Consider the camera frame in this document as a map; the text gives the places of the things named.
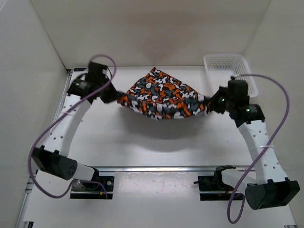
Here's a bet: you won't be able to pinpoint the orange camouflage shorts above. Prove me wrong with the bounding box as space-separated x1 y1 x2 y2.
117 67 205 120

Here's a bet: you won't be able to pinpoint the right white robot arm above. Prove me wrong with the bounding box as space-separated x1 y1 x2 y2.
207 79 300 210

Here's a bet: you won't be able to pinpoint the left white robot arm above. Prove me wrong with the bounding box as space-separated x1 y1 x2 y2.
32 62 119 190

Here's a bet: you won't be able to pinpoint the white plastic basket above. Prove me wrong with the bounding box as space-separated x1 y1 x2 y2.
203 54 258 98

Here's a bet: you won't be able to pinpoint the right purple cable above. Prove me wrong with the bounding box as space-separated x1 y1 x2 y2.
227 74 291 224

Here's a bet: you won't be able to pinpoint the purple cable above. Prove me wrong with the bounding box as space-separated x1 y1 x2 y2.
28 54 117 200
227 74 291 224

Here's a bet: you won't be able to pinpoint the front aluminium rail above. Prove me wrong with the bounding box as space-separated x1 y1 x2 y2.
96 166 216 172

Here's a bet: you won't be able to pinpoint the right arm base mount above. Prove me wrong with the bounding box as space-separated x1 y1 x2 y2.
193 176 233 201

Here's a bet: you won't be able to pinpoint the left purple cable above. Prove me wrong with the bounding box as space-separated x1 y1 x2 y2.
28 54 117 200

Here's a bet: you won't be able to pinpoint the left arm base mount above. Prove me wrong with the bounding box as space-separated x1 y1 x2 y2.
70 173 115 200

